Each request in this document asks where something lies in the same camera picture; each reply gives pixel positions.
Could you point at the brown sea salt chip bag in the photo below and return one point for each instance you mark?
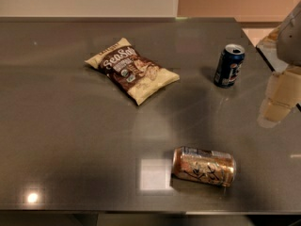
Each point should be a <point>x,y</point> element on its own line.
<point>138,76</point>

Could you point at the blue Pepsi can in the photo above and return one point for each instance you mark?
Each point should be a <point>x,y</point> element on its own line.
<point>229,65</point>

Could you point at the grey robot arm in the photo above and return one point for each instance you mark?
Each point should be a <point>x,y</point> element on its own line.
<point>288,38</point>

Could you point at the orange soda can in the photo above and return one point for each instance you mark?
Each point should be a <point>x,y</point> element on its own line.
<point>207,167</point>

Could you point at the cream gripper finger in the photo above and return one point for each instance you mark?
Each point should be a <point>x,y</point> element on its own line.
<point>283,92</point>

